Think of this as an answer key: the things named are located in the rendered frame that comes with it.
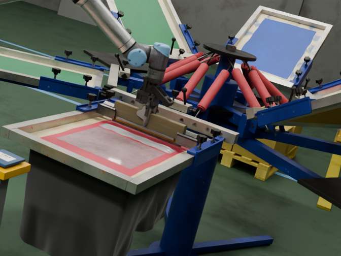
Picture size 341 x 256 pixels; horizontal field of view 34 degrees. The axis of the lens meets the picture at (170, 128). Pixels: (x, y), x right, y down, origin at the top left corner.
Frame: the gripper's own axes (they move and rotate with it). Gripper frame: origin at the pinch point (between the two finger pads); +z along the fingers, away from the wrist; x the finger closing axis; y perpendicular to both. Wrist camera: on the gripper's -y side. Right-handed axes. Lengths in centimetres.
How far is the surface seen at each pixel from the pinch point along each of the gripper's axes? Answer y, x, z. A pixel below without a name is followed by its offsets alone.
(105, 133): 10.4, 17.5, 5.4
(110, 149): -1.7, 32.3, 5.5
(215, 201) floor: 13, -191, 101
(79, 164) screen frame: -6, 61, 4
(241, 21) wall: 275, -945, 8
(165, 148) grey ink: -14.3, 8.8, 5.0
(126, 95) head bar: 24.9, -21.1, -2.9
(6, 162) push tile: 8, 81, 4
